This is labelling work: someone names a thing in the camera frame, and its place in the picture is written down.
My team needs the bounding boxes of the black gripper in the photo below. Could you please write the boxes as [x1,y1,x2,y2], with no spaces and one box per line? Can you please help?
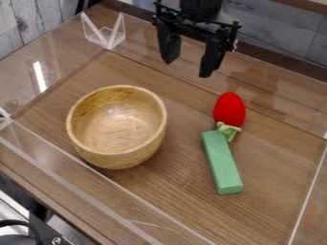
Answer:
[153,0,242,78]

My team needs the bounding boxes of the red plush strawberry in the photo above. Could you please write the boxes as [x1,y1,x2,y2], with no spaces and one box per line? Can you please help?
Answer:
[213,92,247,142]

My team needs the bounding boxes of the light wooden bowl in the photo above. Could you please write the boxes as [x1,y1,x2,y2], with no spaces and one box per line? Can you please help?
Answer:
[65,85,167,169]

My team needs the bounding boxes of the green rectangular block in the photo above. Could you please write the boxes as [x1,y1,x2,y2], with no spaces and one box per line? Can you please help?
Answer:
[201,130,244,195]

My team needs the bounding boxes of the black metal stand base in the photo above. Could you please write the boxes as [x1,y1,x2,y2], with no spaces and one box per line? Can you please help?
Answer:
[0,204,65,245]

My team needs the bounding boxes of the clear acrylic tray wall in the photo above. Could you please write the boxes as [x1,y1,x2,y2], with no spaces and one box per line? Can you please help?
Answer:
[0,16,327,245]

